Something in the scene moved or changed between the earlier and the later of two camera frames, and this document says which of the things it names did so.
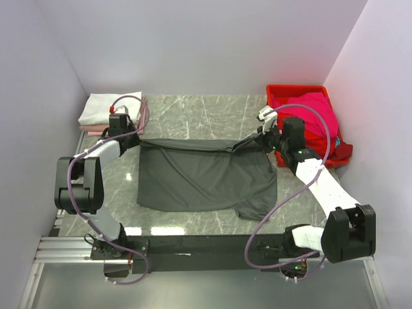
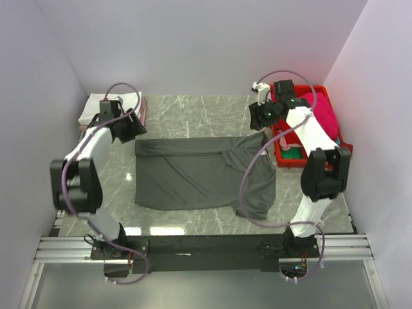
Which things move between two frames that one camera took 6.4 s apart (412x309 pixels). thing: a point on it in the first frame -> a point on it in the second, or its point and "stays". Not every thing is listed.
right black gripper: (262, 138) -> (255, 112)
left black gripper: (136, 141) -> (136, 128)
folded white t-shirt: (96, 110) stays
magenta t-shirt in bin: (317, 102) stays
